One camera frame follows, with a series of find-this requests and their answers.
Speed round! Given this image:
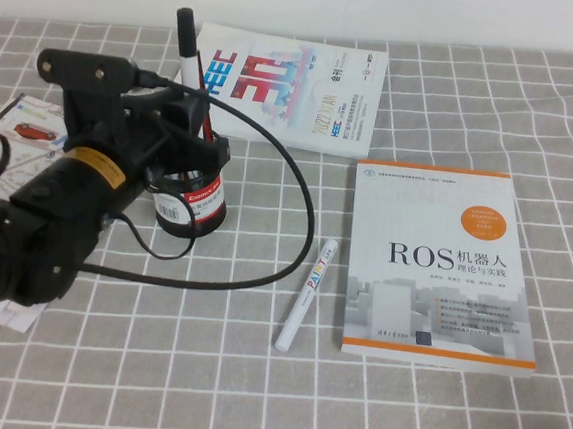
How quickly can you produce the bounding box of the black camera USB cable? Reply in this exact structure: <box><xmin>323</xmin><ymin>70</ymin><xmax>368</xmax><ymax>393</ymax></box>
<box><xmin>82</xmin><ymin>68</ymin><xmax>329</xmax><ymax>298</ymax></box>

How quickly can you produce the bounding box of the black mesh pen holder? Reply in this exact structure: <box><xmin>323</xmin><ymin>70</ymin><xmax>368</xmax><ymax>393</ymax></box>
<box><xmin>144</xmin><ymin>125</ymin><xmax>235</xmax><ymax>243</ymax></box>

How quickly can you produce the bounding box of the white HEEC conference book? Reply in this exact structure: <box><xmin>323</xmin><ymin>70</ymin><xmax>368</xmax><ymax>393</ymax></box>
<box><xmin>169</xmin><ymin>19</ymin><xmax>391</xmax><ymax>161</ymax></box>

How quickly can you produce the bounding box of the white booklet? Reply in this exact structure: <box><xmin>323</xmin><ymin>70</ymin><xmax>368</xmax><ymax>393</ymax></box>
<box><xmin>0</xmin><ymin>297</ymin><xmax>50</xmax><ymax>337</ymax></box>

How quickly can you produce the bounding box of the thin black cable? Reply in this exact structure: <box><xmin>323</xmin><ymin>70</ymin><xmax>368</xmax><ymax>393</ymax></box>
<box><xmin>110</xmin><ymin>169</ymin><xmax>204</xmax><ymax>266</ymax></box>

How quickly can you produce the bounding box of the white and orange ROS book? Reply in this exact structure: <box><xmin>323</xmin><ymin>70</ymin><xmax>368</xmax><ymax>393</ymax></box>
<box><xmin>338</xmin><ymin>157</ymin><xmax>555</xmax><ymax>381</ymax></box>

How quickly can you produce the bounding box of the white paint marker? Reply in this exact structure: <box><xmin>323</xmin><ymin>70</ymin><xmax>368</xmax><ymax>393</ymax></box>
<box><xmin>274</xmin><ymin>233</ymin><xmax>341</xmax><ymax>357</ymax></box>

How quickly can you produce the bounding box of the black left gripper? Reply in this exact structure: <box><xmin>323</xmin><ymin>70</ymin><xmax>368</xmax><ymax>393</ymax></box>
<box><xmin>57</xmin><ymin>78</ymin><xmax>237</xmax><ymax>180</ymax></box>

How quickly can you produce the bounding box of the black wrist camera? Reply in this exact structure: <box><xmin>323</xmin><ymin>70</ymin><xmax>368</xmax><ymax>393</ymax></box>
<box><xmin>33</xmin><ymin>46</ymin><xmax>142</xmax><ymax>94</ymax></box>

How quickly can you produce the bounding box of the white marker with black cap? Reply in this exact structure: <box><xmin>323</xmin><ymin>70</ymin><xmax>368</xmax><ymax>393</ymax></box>
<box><xmin>170</xmin><ymin>6</ymin><xmax>211</xmax><ymax>96</ymax></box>

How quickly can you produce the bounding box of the grey checked tablecloth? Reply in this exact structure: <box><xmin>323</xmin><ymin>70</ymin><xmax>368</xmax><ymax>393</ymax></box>
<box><xmin>0</xmin><ymin>0</ymin><xmax>573</xmax><ymax>429</ymax></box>

